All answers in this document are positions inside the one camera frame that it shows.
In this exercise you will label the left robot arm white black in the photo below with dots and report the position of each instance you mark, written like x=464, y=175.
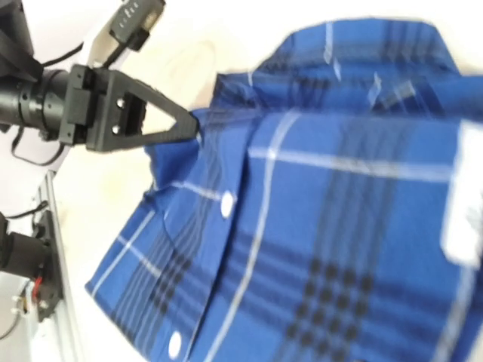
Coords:
x=32, y=95

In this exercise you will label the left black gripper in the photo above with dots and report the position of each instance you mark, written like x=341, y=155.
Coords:
x=104, y=110

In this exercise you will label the blue plaid long sleeve shirt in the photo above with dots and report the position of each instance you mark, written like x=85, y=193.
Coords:
x=329, y=210

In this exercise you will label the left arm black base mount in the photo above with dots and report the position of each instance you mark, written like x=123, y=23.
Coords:
x=35, y=258

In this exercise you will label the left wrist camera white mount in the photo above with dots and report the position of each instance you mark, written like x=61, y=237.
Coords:
x=127, y=27

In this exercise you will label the front aluminium rail base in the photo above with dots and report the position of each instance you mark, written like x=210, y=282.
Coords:
x=51, y=324

